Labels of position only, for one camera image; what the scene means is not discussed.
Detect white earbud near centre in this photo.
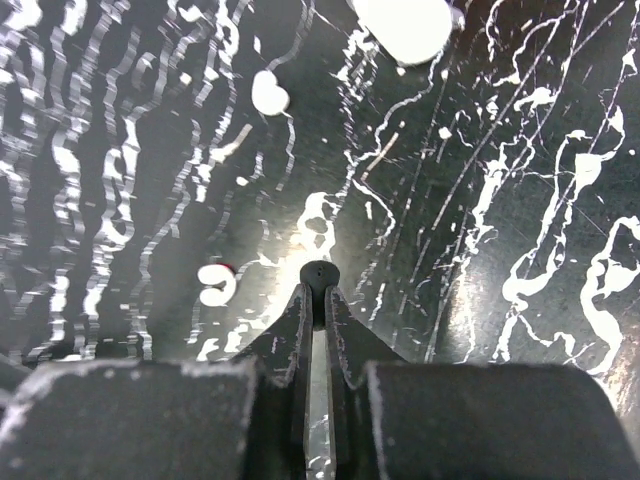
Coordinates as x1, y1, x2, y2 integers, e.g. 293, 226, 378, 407
251, 70, 290, 116

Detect white earbud near front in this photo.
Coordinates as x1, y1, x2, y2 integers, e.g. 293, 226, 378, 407
197, 263, 237, 308

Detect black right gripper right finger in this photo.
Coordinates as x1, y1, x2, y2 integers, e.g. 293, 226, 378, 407
325, 288, 639, 479

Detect white oval charging case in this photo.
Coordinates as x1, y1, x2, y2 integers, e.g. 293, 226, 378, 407
351, 0, 464, 66

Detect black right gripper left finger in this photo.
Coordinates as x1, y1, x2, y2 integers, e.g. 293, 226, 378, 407
1, 284, 312, 479

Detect white earbud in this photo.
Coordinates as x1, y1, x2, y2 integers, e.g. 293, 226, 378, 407
197, 263, 237, 308
251, 70, 290, 116

